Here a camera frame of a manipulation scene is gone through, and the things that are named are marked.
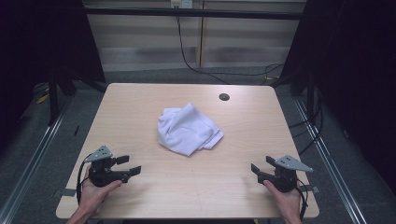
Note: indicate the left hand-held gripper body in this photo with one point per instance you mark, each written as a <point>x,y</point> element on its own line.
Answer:
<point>101,175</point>

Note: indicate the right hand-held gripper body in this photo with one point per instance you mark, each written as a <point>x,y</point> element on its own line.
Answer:
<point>283,177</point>

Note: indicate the white printed towel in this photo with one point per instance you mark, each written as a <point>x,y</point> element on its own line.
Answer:
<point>186,129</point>

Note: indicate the person's left hand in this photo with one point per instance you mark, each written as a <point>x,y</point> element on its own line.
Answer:
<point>93,194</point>

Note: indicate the person's right hand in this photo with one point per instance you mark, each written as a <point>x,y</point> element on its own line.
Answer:
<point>286,200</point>

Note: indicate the grey tape piece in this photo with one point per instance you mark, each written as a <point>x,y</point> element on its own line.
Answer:
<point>311,189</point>
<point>69,192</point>

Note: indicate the black curtain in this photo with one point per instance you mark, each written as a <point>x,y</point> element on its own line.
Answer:
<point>40,40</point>
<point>358,77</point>

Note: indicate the metal floor rail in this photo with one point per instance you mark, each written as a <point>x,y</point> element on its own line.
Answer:
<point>28,168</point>
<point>330,168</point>

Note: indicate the black stand post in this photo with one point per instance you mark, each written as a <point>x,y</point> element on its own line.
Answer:
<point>53,99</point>

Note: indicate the black horizontal frame bar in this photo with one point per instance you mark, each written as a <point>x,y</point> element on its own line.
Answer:
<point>193,13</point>

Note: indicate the white wall outlet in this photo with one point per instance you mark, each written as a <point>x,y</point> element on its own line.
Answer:
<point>181,3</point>

